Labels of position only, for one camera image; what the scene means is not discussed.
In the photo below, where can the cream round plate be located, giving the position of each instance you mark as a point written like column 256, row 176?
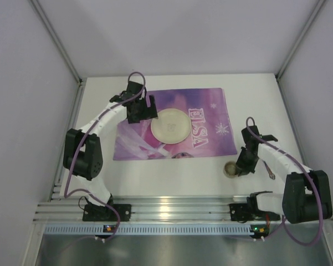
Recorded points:
column 172, row 126

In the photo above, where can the iridescent metal fork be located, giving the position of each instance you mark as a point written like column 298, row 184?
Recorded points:
column 269, row 171

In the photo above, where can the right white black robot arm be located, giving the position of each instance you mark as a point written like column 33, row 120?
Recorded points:
column 306, row 196

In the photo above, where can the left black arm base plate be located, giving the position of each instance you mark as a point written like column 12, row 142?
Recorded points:
column 93, row 213

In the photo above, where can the right aluminium corner post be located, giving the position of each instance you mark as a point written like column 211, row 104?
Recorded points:
column 305, row 29

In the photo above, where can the aluminium mounting rail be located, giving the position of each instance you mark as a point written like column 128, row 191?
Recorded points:
column 167, row 209

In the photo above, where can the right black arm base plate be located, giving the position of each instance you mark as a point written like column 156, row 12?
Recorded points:
column 241, row 212

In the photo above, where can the aluminium corner post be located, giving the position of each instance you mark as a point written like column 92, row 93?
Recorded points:
column 37, row 7
column 305, row 29

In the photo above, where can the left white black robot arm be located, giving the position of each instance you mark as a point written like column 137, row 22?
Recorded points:
column 83, row 156

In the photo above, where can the white slotted cable duct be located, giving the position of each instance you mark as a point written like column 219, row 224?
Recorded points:
column 139, row 229

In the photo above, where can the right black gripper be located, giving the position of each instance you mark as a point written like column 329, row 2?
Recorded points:
column 245, row 162

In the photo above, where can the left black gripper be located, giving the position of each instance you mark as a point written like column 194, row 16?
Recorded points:
column 140, row 111

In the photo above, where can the left aluminium corner post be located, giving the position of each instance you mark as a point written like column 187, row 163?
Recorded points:
column 37, row 7

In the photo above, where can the purple Elsa cloth placemat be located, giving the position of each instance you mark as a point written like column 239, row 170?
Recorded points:
column 211, row 133

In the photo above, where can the small glass cup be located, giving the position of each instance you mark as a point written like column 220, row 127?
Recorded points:
column 230, row 169

